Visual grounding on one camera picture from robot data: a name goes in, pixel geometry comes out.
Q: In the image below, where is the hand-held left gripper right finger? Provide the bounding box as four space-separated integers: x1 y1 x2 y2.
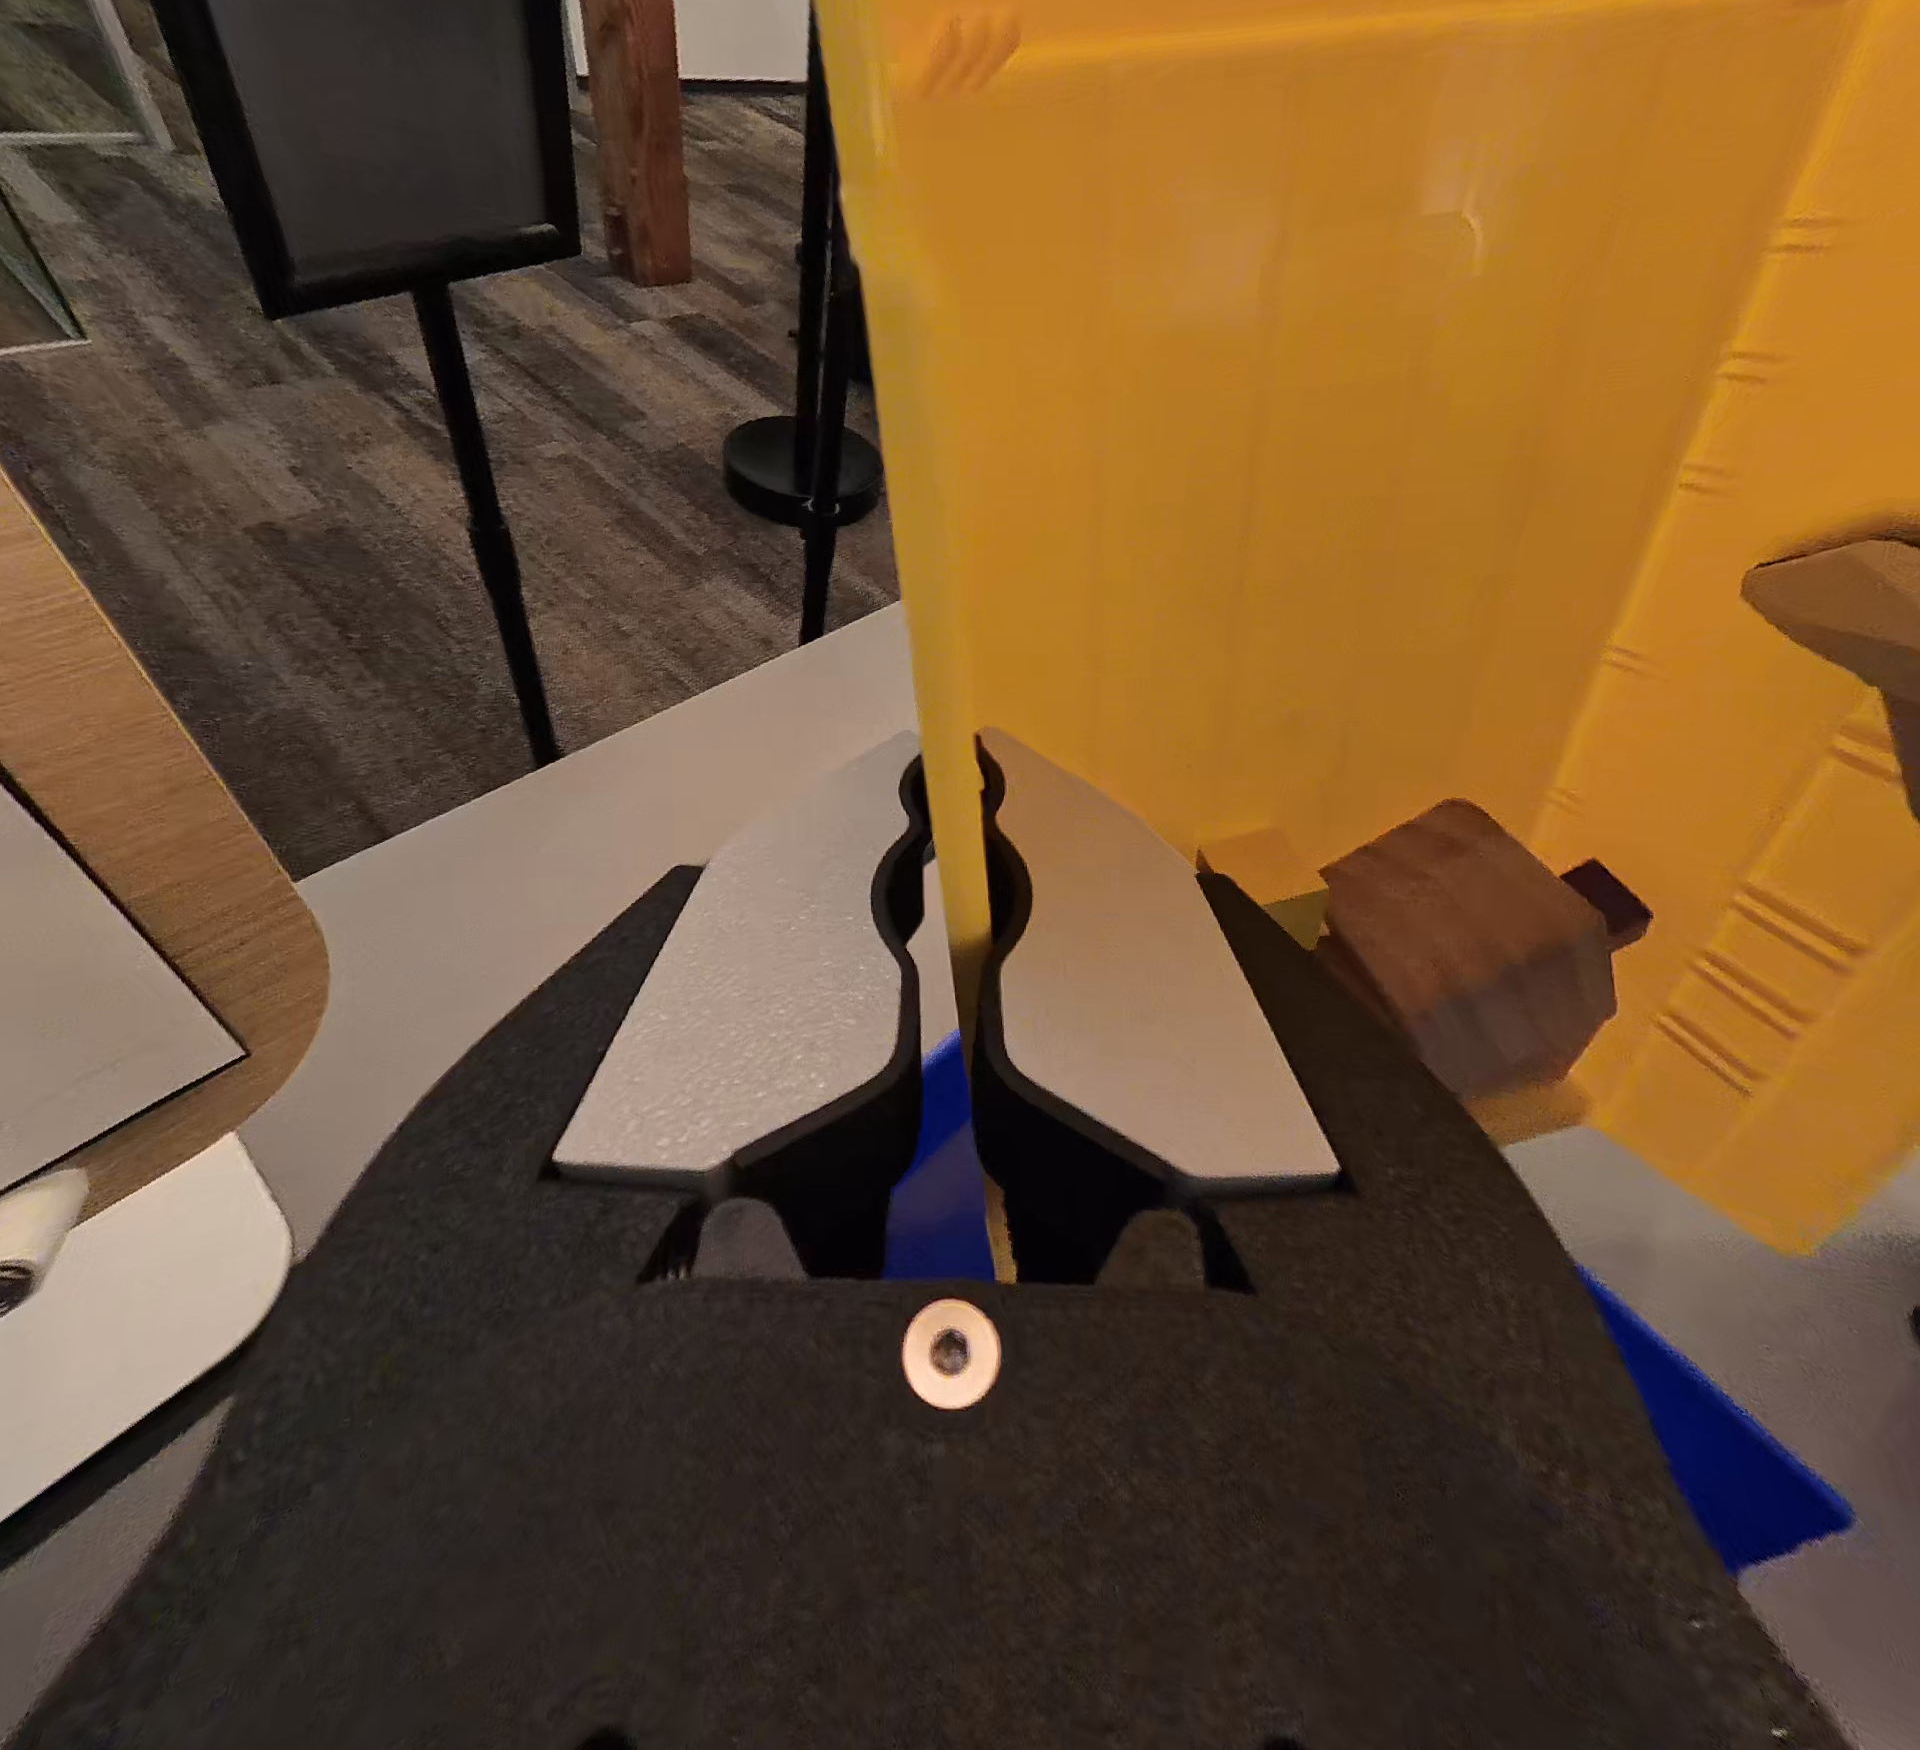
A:
970 727 1342 1284

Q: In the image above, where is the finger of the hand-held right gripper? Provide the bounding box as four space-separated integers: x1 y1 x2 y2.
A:
1742 539 1920 825

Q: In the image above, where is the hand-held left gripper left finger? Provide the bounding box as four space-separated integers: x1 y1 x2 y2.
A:
549 730 921 1284

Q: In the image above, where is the yellow plastic box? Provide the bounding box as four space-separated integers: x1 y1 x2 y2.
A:
793 0 1920 1284

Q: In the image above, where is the blue plastic box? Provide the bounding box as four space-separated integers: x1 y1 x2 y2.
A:
883 1028 1852 1574

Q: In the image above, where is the black framed sign stand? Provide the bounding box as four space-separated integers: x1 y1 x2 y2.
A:
114 0 586 763
794 0 866 642

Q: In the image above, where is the rounded wooden board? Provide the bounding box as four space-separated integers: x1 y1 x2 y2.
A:
0 473 332 1189

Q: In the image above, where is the white printed instruction sheet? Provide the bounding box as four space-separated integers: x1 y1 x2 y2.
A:
0 768 250 1195

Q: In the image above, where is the white stand base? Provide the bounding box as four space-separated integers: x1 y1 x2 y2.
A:
0 1136 296 1527

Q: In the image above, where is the glass door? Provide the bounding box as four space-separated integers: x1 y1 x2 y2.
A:
0 0 172 347

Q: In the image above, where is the wooden support post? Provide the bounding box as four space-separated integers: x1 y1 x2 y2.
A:
562 0 691 288

